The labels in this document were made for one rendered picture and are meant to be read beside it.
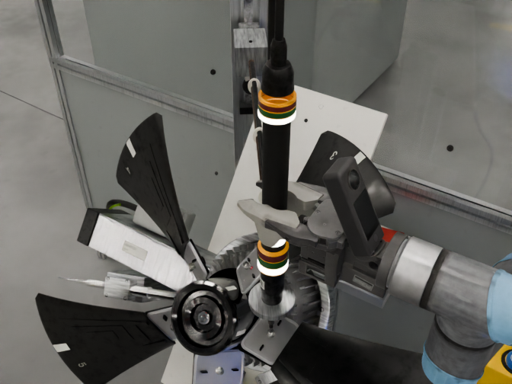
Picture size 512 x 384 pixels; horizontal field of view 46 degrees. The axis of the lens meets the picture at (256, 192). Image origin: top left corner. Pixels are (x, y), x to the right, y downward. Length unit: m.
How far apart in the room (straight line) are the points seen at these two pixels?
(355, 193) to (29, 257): 2.33
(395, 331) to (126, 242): 1.04
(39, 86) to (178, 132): 2.26
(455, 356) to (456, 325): 0.05
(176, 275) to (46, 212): 1.97
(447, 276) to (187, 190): 1.48
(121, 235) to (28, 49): 3.43
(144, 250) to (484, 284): 0.72
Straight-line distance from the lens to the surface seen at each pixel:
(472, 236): 1.63
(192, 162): 1.98
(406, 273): 0.71
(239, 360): 1.06
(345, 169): 0.68
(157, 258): 1.20
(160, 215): 1.08
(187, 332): 1.00
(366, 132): 1.17
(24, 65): 4.39
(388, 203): 0.88
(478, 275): 0.71
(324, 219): 0.74
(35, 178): 3.33
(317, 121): 1.20
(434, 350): 0.79
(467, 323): 0.72
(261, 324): 1.00
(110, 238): 1.27
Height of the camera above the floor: 1.99
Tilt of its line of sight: 41 degrees down
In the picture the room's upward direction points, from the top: straight up
